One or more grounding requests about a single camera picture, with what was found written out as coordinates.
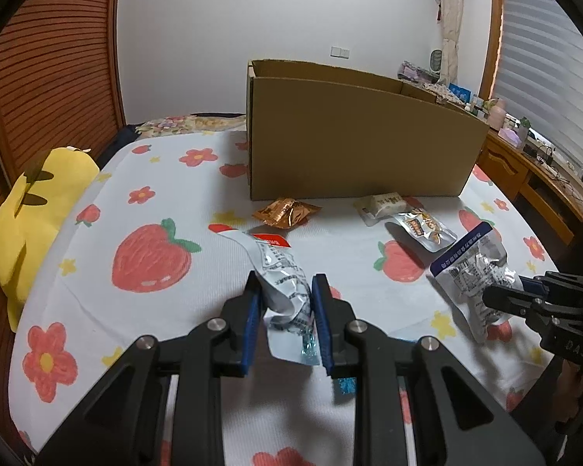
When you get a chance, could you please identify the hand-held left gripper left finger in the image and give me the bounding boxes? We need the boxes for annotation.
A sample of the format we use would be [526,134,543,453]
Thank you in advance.
[36,272,268,466]

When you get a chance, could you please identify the pink bottle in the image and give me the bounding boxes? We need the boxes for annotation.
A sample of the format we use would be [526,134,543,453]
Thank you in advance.
[488,98,508,129]

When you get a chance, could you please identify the orange foil snack packet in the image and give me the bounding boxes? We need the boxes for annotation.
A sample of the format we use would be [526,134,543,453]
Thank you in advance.
[251,197,322,229]

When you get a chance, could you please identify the strawberry print cloth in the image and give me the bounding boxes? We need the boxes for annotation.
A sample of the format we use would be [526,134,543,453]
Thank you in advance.
[7,129,559,466]

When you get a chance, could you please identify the silver snack packet navy label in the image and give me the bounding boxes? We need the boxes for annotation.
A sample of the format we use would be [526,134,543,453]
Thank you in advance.
[429,222,522,344]

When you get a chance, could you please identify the cream patterned curtain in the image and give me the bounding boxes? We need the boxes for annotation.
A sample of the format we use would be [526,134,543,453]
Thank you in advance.
[435,0,470,85]

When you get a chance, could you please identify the brown cardboard box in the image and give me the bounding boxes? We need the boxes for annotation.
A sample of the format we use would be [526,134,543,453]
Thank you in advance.
[245,59,490,202]

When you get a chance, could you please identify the clear pastry packet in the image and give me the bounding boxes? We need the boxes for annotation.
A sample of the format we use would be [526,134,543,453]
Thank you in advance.
[354,193,411,226]

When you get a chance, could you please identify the purple tissue box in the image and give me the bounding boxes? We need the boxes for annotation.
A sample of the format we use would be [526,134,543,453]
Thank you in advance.
[499,126,526,149]

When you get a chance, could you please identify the grey striped window blind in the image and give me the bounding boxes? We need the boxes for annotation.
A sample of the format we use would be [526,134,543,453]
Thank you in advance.
[493,0,583,180]

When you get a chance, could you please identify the silver snack packet red label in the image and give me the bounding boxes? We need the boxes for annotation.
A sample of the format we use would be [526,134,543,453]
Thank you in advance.
[208,223,321,365]

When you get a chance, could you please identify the yellow plush toy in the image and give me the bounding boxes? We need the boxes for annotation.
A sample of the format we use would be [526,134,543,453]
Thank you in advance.
[0,146,101,333]

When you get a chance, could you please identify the person's right hand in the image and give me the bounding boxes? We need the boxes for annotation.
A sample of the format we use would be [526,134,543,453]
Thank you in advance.
[556,362,583,430]

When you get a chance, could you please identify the wooden cabinet desk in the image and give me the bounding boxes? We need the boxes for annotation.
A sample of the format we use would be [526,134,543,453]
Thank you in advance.
[461,92,583,248]

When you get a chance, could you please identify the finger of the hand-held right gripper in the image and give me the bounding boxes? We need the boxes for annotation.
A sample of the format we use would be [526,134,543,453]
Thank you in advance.
[482,284,538,322]
[515,274,550,299]

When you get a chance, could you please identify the purple stacked pouches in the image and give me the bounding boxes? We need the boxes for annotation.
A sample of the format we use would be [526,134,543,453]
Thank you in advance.
[401,61,440,82]

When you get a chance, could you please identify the small silver snack packet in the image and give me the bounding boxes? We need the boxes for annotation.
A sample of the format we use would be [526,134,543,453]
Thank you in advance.
[385,209,458,253]

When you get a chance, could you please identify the floral cloth bag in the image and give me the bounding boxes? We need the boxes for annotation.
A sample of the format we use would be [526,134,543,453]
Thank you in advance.
[420,80,455,97]

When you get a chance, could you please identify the dark blue cloth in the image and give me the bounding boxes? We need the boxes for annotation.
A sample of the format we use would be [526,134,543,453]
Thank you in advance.
[94,123,141,166]

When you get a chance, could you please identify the wooden louvered wardrobe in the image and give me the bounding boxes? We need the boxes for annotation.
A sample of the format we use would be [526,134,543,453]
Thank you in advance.
[0,0,127,452]

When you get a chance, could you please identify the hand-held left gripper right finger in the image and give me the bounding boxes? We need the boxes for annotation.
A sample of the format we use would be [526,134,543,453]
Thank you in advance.
[311,273,547,466]

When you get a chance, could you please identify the wooden window frame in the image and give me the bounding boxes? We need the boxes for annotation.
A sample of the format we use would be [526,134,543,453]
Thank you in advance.
[478,0,506,103]

